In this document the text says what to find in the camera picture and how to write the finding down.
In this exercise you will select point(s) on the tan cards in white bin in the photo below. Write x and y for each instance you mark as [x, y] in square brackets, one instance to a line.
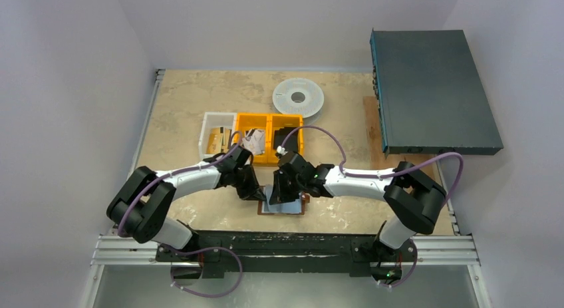
[218, 140]

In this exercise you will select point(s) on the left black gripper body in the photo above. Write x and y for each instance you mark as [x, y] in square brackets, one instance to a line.
[245, 182]

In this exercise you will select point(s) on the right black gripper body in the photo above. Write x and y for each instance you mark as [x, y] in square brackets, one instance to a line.
[285, 184]

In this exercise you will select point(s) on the stack of silver cards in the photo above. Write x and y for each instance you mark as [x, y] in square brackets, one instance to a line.
[254, 141]

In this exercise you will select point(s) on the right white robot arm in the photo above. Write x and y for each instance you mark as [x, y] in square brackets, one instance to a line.
[415, 198]

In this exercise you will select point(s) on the orange double plastic bin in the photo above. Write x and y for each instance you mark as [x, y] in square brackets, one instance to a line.
[270, 123]

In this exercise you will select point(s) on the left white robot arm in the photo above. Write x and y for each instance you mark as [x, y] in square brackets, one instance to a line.
[140, 208]

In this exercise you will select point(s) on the white plastic bin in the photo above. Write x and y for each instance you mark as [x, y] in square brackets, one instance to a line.
[213, 120]

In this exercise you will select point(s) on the dark blue flat box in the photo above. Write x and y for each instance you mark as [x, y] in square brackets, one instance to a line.
[431, 99]

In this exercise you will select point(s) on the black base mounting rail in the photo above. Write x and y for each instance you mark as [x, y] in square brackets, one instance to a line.
[214, 253]

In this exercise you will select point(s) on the grey filament spool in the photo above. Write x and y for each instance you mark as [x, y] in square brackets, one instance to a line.
[298, 96]

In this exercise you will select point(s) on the wooden board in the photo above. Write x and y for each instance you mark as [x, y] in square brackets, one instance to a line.
[378, 159]

